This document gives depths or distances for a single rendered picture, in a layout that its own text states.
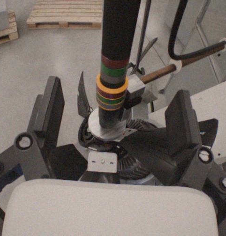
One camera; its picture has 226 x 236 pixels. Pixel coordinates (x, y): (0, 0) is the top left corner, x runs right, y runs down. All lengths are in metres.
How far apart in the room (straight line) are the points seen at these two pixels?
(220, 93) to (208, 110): 0.07
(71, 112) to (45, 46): 1.24
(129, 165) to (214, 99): 0.38
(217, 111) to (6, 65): 2.59
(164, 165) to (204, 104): 0.37
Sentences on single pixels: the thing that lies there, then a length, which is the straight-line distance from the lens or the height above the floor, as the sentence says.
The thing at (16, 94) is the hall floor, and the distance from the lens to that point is 2.39.
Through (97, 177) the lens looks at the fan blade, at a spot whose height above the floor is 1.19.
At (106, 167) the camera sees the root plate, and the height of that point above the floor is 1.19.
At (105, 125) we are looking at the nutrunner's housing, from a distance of 0.32.
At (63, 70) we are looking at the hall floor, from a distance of 2.48.
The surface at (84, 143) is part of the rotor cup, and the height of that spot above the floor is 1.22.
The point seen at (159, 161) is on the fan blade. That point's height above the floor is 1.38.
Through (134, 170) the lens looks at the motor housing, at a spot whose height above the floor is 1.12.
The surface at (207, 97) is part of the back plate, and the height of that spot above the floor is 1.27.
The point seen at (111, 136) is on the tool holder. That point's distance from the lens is 0.33.
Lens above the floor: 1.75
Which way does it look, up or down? 60 degrees down
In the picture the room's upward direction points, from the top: 9 degrees clockwise
